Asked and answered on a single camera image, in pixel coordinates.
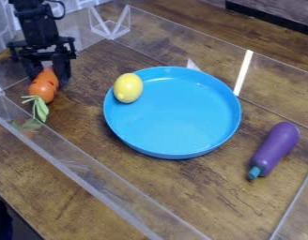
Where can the clear acrylic enclosure wall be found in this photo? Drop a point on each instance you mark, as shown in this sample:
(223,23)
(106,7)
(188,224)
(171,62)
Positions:
(83,187)

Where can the orange toy carrot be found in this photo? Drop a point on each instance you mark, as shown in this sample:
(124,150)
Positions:
(43,91)

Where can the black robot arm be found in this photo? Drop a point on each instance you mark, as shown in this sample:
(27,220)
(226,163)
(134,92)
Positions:
(43,44)

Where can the purple toy eggplant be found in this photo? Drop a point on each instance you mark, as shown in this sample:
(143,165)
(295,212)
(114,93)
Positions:
(281,141)

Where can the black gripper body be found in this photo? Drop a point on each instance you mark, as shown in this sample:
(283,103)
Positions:
(60,49)

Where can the blue round tray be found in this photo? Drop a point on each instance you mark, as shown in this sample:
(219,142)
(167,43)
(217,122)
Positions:
(186,115)

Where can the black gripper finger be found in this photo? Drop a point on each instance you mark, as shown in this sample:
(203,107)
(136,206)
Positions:
(62,68)
(32,67)

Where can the yellow toy lemon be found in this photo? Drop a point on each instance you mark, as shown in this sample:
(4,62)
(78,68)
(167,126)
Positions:
(128,88)

